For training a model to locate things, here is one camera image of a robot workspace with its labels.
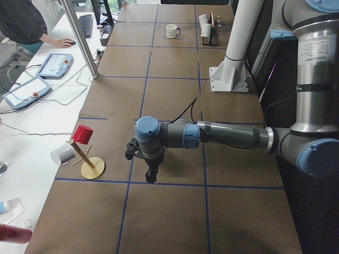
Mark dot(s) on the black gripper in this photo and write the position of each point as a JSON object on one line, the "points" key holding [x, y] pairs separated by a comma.
{"points": [[153, 161]]}

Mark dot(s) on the white smiley face mug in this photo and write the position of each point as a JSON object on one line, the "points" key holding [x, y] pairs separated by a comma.
{"points": [[172, 31]]}

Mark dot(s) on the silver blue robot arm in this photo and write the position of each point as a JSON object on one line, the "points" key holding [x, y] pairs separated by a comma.
{"points": [[311, 143]]}

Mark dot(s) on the wooden cup tree stand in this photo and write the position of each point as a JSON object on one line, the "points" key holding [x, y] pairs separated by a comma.
{"points": [[92, 167]]}

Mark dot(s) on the red cup on stand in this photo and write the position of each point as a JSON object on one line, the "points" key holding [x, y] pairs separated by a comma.
{"points": [[82, 134]]}

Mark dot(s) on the white cup on stand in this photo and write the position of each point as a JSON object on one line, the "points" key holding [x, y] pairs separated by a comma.
{"points": [[63, 154]]}

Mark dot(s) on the white cup in rack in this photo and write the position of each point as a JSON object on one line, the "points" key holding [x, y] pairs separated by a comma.
{"points": [[203, 19], [206, 30]]}

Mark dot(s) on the person's hand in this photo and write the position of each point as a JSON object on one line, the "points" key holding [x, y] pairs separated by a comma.
{"points": [[62, 43]]}

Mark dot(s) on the white pole with base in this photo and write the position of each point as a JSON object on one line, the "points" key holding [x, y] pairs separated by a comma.
{"points": [[230, 75]]}

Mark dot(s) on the upper teach pendant tablet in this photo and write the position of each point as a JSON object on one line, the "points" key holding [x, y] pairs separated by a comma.
{"points": [[55, 66]]}

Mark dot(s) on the teach pendant tablet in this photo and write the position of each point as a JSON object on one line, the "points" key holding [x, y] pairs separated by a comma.
{"points": [[27, 93], [55, 66]]}

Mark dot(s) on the blue white tube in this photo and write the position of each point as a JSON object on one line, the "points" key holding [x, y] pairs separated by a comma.
{"points": [[6, 206]]}

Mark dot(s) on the lower teach pendant tablet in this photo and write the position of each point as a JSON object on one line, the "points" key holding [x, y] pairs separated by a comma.
{"points": [[27, 93]]}

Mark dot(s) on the dark red cylinder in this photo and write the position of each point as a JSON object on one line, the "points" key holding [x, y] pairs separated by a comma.
{"points": [[13, 234]]}

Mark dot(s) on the black dish rack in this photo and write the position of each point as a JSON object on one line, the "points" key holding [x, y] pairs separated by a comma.
{"points": [[213, 39]]}

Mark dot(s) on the black keyboard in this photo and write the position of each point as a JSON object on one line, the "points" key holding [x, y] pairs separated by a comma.
{"points": [[86, 23]]}

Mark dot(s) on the person in dark shirt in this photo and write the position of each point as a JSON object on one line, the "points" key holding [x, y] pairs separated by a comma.
{"points": [[22, 22]]}

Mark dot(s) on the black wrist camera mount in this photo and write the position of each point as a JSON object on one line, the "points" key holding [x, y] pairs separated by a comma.
{"points": [[133, 149]]}

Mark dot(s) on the aluminium frame post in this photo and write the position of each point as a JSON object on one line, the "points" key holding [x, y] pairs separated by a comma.
{"points": [[81, 41]]}

